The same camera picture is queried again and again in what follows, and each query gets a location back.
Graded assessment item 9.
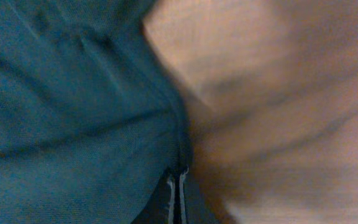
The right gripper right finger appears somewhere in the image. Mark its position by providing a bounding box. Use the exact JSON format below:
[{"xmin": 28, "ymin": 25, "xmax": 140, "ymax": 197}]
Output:
[{"xmin": 178, "ymin": 167, "xmax": 219, "ymax": 224}]

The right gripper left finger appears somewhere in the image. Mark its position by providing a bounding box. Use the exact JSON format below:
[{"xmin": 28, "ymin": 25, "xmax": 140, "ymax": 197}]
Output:
[{"xmin": 132, "ymin": 169, "xmax": 175, "ymax": 224}]

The black t-shirt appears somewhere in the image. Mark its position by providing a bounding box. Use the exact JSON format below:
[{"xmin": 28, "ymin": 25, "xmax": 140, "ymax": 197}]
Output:
[{"xmin": 0, "ymin": 0, "xmax": 191, "ymax": 223}]

